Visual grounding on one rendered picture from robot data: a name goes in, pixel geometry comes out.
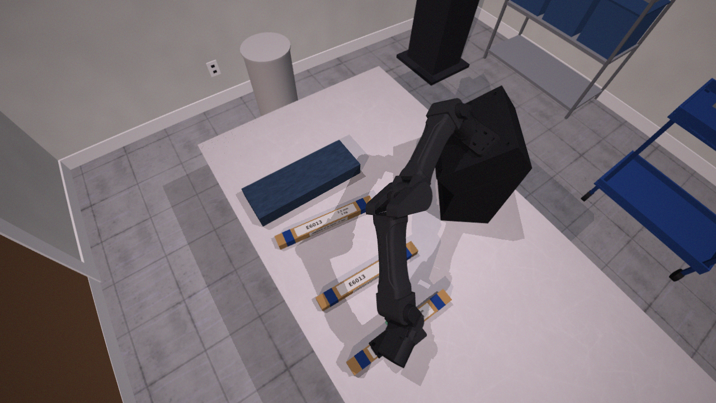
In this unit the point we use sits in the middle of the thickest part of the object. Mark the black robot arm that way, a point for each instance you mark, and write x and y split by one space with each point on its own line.
410 193

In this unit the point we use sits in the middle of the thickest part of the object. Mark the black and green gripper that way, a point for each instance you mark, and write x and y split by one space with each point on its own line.
420 335

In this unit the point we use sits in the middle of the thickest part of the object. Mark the tan box with white label and blue band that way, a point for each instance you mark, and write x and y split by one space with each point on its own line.
322 223

